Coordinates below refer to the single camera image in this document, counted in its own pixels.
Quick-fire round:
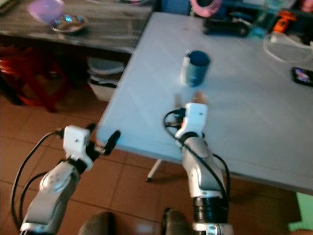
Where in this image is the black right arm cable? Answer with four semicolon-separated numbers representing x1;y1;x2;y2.
164;110;232;209

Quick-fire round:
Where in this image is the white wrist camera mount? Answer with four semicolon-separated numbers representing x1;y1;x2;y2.
62;125;91;166
178;102;209;141

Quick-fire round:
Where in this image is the blue chair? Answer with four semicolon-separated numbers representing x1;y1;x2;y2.
159;0;194;15

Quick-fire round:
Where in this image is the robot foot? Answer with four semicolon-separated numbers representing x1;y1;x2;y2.
78;211;116;235
160;208;196;235

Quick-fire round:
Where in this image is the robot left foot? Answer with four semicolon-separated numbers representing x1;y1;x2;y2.
78;211;116;235

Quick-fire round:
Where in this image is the pink round item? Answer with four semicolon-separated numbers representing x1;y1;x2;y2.
190;0;224;18

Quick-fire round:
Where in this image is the red plastic stool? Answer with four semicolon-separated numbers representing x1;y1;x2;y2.
0;43;74;114

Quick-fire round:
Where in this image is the blue cup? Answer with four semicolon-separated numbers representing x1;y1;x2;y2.
179;49;211;88

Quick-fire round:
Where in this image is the white cable loop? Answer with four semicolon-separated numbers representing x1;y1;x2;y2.
263;31;313;64

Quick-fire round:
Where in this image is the white storage box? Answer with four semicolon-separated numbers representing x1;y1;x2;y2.
87;57;130;102

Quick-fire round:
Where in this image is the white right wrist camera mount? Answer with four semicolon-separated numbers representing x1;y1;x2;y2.
178;102;209;141

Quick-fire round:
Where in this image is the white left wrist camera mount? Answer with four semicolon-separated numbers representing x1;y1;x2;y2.
62;125;91;166

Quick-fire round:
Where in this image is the black phone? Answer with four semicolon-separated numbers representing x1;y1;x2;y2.
291;67;313;87

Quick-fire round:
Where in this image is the dark wooden table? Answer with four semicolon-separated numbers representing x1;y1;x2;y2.
0;0;158;55

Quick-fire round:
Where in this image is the black case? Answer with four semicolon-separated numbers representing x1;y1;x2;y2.
203;16;252;38

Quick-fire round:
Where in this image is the white table leg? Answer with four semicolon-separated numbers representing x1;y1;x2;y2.
146;158;164;184

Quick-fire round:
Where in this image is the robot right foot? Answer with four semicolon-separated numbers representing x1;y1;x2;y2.
160;208;196;235

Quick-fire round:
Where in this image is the steel bowl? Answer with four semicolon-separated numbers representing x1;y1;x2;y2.
51;15;89;34

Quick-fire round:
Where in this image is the orange tool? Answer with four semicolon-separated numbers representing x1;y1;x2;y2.
272;11;299;35

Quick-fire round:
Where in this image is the green item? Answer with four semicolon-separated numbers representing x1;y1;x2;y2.
289;192;313;233

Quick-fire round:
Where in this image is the teal clear bottle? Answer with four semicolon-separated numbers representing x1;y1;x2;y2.
253;4;282;41

